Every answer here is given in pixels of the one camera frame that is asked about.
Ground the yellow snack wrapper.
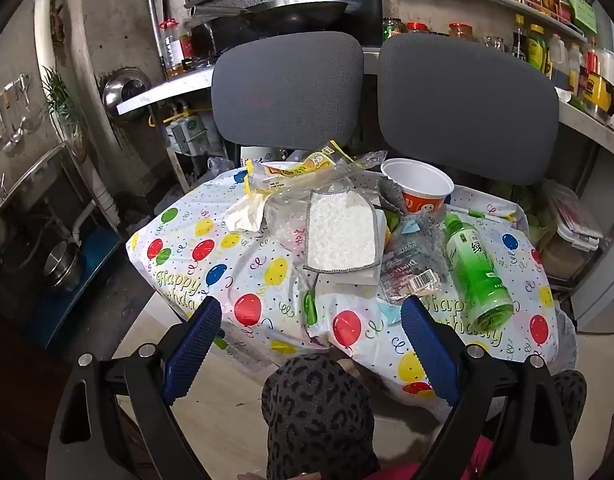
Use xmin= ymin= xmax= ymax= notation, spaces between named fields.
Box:
xmin=244 ymin=140 xmax=390 ymax=198

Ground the beige kitchen counter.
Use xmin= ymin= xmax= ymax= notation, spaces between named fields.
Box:
xmin=554 ymin=87 xmax=614 ymax=163

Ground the cooking oil bottle red cap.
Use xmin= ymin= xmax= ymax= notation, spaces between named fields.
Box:
xmin=159 ymin=17 xmax=188 ymax=81

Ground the steel bowl on wall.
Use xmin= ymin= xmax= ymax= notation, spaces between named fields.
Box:
xmin=102 ymin=67 xmax=152 ymax=121

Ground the steel sink stand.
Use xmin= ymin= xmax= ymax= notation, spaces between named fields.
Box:
xmin=0 ymin=142 xmax=88 ymax=241

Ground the clear rice storage container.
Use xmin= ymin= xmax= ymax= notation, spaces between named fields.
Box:
xmin=540 ymin=195 xmax=605 ymax=281

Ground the flat pink plastic packet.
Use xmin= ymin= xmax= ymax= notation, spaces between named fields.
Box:
xmin=554 ymin=197 xmax=603 ymax=241

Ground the black wok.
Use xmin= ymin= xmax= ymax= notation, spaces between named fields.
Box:
xmin=184 ymin=0 xmax=349 ymax=33

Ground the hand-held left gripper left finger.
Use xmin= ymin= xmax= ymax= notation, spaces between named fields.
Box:
xmin=46 ymin=296 xmax=225 ymax=480

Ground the white plastic jug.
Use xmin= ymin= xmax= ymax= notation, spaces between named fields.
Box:
xmin=547 ymin=34 xmax=568 ymax=81

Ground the green label bottle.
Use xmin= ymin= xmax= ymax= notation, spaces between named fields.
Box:
xmin=526 ymin=24 xmax=547 ymax=73

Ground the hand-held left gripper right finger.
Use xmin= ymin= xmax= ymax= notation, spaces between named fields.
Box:
xmin=400 ymin=294 xmax=576 ymax=480

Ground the steel pot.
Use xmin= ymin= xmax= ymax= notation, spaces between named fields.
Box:
xmin=43 ymin=240 xmax=82 ymax=291

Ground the white dish cloth grey edge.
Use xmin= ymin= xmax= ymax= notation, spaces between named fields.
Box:
xmin=303 ymin=190 xmax=383 ymax=275

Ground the white green stick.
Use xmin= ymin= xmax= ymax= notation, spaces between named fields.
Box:
xmin=449 ymin=204 xmax=493 ymax=220

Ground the balloon print tablecloth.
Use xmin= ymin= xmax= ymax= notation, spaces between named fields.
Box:
xmin=126 ymin=160 xmax=560 ymax=423

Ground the blue board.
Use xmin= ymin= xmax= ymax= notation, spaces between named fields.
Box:
xmin=24 ymin=225 xmax=122 ymax=346

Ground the white drain pipe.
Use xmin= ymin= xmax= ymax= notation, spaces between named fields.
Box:
xmin=69 ymin=150 xmax=120 ymax=246

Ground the orange glass jar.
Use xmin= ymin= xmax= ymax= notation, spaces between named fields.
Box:
xmin=447 ymin=22 xmax=478 ymax=42

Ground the dark soy sauce bottle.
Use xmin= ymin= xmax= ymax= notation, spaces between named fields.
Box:
xmin=511 ymin=14 xmax=530 ymax=63

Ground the clear plastic bag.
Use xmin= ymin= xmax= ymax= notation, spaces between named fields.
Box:
xmin=263 ymin=182 xmax=368 ymax=252

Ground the leopard-print knee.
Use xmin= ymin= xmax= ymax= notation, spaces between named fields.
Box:
xmin=261 ymin=352 xmax=378 ymax=480

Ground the crumpled white tissue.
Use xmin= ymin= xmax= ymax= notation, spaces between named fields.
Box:
xmin=223 ymin=192 xmax=273 ymax=233

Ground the hanging utensil rack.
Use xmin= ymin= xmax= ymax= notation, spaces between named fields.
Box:
xmin=0 ymin=74 xmax=32 ymax=153

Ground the green plant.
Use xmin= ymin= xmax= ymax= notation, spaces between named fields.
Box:
xmin=41 ymin=66 xmax=88 ymax=146

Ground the grey rag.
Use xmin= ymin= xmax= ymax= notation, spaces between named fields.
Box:
xmin=379 ymin=177 xmax=450 ymax=246

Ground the green cabbage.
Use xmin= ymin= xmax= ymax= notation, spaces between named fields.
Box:
xmin=482 ymin=180 xmax=555 ymax=248

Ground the orange white noodle cup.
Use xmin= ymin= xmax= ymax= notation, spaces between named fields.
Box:
xmin=380 ymin=158 xmax=455 ymax=221

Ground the clear barcode wrapper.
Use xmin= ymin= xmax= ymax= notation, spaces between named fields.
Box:
xmin=379 ymin=240 xmax=443 ymax=306

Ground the grey fabric chair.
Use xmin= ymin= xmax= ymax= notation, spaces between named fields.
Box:
xmin=377 ymin=32 xmax=560 ymax=186
xmin=211 ymin=31 xmax=365 ymax=153

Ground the green tea bottle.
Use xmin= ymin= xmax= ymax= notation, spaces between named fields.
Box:
xmin=443 ymin=212 xmax=515 ymax=328

